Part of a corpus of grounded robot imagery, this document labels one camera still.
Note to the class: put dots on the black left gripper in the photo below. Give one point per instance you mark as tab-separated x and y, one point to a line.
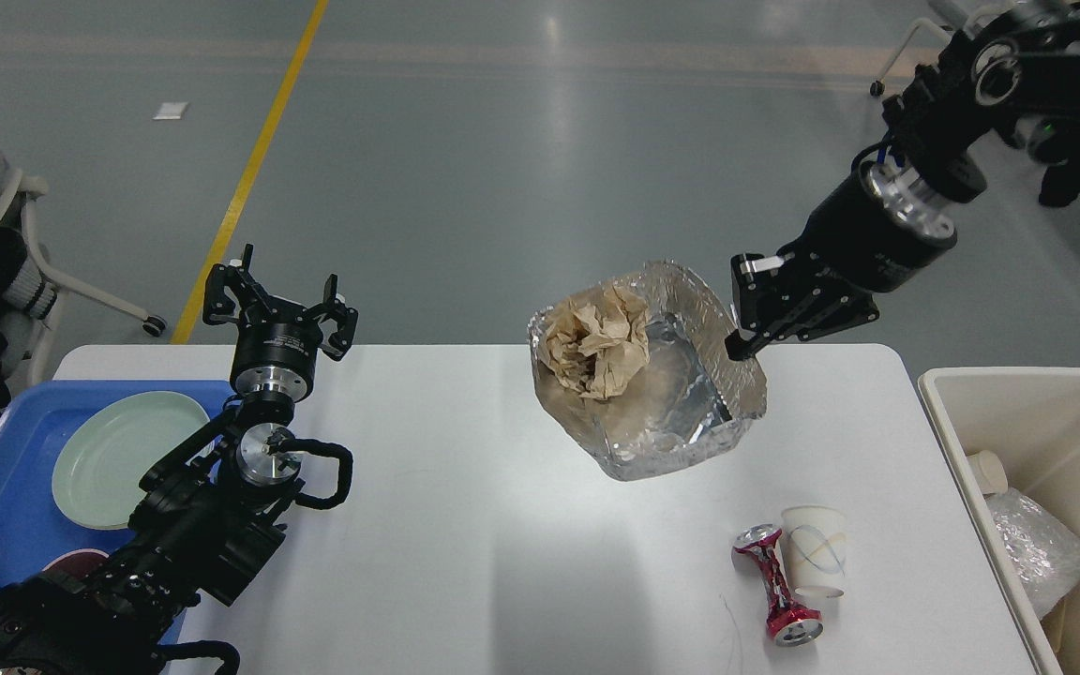
277	341

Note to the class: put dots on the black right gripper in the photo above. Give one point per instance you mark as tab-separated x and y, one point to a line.
871	235

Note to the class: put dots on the aluminium foil tray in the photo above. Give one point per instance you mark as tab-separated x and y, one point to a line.
691	403

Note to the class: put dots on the mint green plate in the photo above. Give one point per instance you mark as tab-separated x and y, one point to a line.
95	481

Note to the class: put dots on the plain white paper cup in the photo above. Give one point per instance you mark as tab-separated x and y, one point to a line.
989	473

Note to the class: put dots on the pink mug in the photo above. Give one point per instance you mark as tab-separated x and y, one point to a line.
78	563

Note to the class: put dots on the clear plastic container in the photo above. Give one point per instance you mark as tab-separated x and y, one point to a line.
1044	553

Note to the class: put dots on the brown paper bag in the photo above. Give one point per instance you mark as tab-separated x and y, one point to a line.
1054	626

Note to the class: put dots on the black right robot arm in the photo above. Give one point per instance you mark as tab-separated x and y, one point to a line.
1018	76

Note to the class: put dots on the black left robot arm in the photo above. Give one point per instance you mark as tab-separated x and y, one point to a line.
207	520

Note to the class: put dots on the crumpled brown paper ball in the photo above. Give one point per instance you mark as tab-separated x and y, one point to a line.
597	346

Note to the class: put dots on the white office chair left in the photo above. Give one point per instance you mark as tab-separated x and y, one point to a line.
30	341

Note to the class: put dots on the grey office chair right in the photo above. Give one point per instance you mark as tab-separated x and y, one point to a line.
947	19

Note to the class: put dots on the red snack wrapper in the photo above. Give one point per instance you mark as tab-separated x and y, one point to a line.
789	623

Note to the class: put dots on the beige plastic bin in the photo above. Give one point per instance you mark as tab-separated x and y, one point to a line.
1030	418

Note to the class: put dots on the blue plastic tray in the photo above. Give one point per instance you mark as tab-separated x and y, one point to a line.
33	431

